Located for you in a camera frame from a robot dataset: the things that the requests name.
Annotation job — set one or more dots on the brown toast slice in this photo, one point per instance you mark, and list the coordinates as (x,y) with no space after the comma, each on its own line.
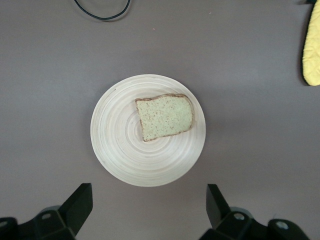
(165,117)

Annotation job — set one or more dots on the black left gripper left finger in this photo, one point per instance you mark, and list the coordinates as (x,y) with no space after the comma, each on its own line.
(72,215)

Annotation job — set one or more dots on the round light wooden plate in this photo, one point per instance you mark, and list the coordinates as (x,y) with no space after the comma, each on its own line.
(125,155)

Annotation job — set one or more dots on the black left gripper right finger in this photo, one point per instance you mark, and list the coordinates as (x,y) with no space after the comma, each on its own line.
(221,217)

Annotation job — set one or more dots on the yellow quilted oven mitt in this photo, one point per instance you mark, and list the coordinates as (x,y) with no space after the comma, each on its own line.
(312,50)

